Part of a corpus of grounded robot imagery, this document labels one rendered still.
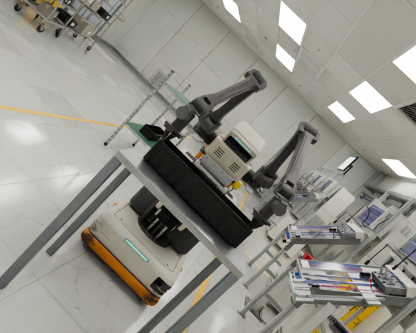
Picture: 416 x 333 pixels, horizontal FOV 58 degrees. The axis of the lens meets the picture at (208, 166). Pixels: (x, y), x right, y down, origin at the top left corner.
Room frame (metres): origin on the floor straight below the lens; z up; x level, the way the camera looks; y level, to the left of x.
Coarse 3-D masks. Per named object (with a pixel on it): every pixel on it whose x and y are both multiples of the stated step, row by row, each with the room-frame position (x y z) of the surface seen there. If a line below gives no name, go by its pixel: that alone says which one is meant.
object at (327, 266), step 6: (300, 264) 3.07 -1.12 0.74; (306, 264) 3.08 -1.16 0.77; (312, 264) 3.09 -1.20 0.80; (318, 264) 3.10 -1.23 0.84; (324, 264) 3.12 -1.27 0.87; (330, 264) 3.13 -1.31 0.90; (336, 264) 3.14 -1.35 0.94; (342, 264) 3.15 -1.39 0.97; (348, 264) 3.17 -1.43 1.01; (330, 270) 2.99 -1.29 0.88; (336, 270) 2.99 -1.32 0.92; (342, 270) 2.99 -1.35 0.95; (348, 270) 3.00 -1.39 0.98; (354, 270) 3.01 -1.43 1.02; (360, 270) 3.03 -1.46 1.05
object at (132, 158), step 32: (128, 160) 1.43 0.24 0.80; (160, 192) 1.43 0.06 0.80; (64, 224) 1.46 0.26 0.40; (192, 224) 1.44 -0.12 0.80; (32, 256) 1.44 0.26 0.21; (224, 256) 1.44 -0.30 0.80; (0, 288) 1.43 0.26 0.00; (192, 288) 1.85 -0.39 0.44; (224, 288) 1.44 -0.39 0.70; (160, 320) 1.85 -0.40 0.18; (192, 320) 1.44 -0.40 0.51
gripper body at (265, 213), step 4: (268, 204) 1.68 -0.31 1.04; (256, 208) 1.71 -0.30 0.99; (264, 208) 1.67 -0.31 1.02; (268, 208) 1.66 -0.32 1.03; (256, 212) 1.66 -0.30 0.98; (260, 212) 1.67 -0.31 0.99; (264, 212) 1.66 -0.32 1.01; (268, 212) 1.66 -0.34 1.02; (272, 212) 1.66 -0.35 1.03; (260, 216) 1.66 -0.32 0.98; (264, 216) 1.66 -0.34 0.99; (268, 216) 1.66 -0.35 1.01; (264, 220) 1.66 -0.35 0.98; (268, 220) 1.71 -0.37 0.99; (268, 224) 1.66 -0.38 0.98
